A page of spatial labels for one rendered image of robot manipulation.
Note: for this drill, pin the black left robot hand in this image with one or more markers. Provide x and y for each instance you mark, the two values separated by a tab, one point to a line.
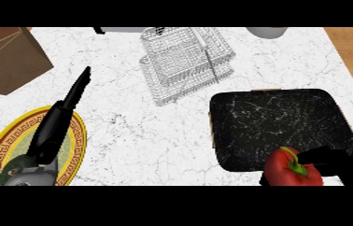
55	124

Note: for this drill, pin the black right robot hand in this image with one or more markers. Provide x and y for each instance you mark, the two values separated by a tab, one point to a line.
328	162

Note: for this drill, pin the red bell pepper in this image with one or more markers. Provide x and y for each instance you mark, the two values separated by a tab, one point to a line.
287	172

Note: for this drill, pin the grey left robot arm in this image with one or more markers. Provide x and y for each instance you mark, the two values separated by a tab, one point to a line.
31	176

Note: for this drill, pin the black marble tray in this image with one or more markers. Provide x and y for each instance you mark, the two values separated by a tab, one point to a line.
271	124

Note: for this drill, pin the yellow patterned plate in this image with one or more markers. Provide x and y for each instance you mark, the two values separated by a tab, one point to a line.
68	142

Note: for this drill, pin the grey appliance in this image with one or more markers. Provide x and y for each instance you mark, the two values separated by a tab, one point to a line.
122	29

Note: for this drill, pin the pale grey round container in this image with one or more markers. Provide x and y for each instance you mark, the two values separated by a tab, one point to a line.
266	31

